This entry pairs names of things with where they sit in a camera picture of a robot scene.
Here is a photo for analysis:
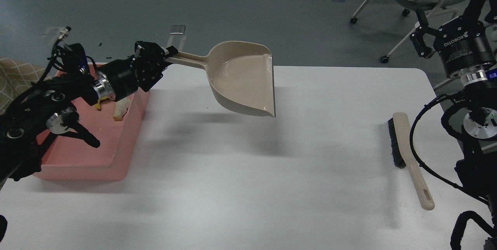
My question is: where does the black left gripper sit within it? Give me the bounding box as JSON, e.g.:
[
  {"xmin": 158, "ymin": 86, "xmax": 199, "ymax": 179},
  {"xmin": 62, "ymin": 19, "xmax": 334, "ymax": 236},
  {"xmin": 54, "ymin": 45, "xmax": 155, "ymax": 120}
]
[{"xmin": 97, "ymin": 41, "xmax": 179, "ymax": 102}]

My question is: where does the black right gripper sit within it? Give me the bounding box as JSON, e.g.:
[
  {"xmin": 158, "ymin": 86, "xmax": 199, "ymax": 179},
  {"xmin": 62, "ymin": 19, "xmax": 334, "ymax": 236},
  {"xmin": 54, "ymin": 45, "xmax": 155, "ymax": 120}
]
[{"xmin": 410, "ymin": 0, "xmax": 497, "ymax": 78}]

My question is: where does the beige plastic dustpan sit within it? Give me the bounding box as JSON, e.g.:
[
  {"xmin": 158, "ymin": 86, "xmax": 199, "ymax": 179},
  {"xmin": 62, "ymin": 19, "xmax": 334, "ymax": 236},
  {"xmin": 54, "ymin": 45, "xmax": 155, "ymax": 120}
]
[{"xmin": 170, "ymin": 41, "xmax": 276, "ymax": 117}]

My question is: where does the beige hand brush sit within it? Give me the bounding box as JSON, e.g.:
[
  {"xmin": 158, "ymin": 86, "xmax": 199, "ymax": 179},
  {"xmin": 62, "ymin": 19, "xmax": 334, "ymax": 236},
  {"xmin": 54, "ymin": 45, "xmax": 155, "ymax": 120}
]
[{"xmin": 387, "ymin": 112, "xmax": 435, "ymax": 211}]

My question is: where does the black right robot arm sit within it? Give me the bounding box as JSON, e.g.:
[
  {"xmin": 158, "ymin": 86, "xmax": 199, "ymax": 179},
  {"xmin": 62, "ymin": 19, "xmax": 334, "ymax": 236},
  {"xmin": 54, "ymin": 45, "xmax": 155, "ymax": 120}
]
[{"xmin": 409, "ymin": 0, "xmax": 497, "ymax": 250}]

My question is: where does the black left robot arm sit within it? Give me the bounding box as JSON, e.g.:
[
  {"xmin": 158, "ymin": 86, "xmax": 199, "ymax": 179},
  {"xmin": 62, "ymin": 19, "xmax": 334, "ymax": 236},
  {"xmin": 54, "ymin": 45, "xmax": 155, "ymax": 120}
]
[{"xmin": 0, "ymin": 26, "xmax": 179, "ymax": 185}]

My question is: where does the pink plastic bin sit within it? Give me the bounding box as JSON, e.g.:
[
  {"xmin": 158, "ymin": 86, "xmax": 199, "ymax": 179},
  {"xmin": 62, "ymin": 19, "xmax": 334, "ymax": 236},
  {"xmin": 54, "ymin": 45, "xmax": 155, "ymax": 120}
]
[{"xmin": 33, "ymin": 63, "xmax": 150, "ymax": 181}]

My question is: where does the beige checkered cloth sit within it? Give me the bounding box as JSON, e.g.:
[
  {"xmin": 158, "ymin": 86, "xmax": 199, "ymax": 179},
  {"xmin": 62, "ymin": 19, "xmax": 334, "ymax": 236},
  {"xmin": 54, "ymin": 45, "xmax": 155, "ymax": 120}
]
[{"xmin": 0, "ymin": 57, "xmax": 45, "ymax": 114}]

